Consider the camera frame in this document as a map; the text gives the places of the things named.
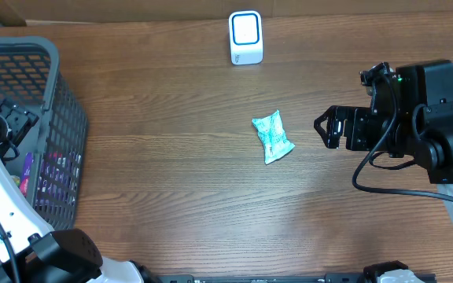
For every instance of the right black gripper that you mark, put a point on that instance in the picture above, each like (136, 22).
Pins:
(356, 117)

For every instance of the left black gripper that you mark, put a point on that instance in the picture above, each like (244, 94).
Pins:
(22, 119)

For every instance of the mint green snack packet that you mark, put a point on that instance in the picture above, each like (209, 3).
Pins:
(273, 137)

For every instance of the purple pad package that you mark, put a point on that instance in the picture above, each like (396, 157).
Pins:
(59, 181)

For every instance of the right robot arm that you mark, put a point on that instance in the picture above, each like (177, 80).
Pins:
(410, 114)

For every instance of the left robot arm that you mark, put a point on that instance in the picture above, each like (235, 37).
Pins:
(31, 250)

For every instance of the white barcode scanner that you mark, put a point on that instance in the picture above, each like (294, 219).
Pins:
(246, 37)

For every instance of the grey plastic shopping basket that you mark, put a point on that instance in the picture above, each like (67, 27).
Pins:
(30, 77)

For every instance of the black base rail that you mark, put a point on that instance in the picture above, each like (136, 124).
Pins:
(393, 271)

